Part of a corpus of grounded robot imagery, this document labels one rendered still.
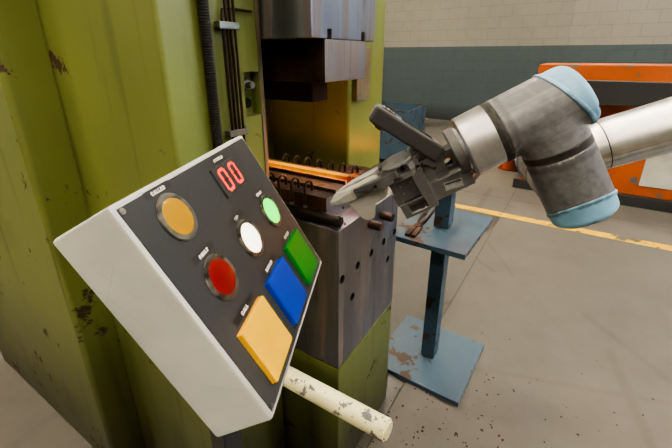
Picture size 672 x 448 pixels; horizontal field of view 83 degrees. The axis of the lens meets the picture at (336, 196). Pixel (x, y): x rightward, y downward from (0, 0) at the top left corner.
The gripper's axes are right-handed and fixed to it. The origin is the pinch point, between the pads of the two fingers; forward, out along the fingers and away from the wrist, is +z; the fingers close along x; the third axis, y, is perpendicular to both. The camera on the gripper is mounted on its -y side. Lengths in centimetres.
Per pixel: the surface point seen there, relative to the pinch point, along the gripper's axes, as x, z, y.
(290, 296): -11.1, 10.3, 7.4
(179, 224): -20.9, 10.6, -10.5
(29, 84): 26, 58, -50
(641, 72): 317, -199, 107
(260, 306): -18.2, 10.3, 3.5
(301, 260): -1.9, 10.3, 6.7
